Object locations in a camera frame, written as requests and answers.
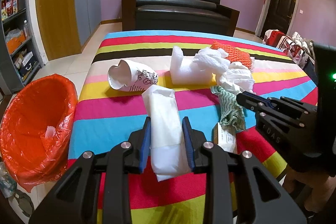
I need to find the white foam sheet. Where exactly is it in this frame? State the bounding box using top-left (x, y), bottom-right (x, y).
top-left (170, 46), bottom-right (213, 85)

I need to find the dark brown door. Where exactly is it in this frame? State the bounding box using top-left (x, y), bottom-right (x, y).
top-left (260, 0), bottom-right (296, 39)

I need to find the yellow wooden panel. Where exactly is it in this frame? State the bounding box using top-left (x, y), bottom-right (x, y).
top-left (35, 0), bottom-right (81, 60)

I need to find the black leather sofa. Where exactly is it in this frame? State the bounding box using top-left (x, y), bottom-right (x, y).
top-left (121, 0), bottom-right (240, 36)

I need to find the striped colourful tablecloth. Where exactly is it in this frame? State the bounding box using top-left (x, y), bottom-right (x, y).
top-left (67, 29), bottom-right (319, 224)

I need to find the grey bookshelf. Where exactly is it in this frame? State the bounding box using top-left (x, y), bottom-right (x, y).
top-left (1, 0), bottom-right (43, 96)

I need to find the white paper towel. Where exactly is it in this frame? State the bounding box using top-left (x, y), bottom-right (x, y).
top-left (193, 47), bottom-right (255, 95)

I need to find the small cardboard box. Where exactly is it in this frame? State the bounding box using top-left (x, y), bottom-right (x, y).
top-left (213, 122), bottom-right (237, 153)

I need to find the orange foam fruit net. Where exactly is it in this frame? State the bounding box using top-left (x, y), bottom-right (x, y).
top-left (211, 41), bottom-right (252, 69)

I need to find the green white striped cloth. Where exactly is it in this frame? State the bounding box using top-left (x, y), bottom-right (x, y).
top-left (210, 86), bottom-right (245, 131)

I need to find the red white patterned blanket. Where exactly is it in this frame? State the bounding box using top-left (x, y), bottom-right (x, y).
top-left (262, 30), bottom-right (315, 69)

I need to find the crushed white paper cup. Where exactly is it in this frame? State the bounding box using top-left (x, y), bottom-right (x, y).
top-left (107, 60), bottom-right (159, 92)

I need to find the white paper bag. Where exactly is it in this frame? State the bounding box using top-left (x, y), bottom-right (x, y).
top-left (142, 85), bottom-right (191, 181)

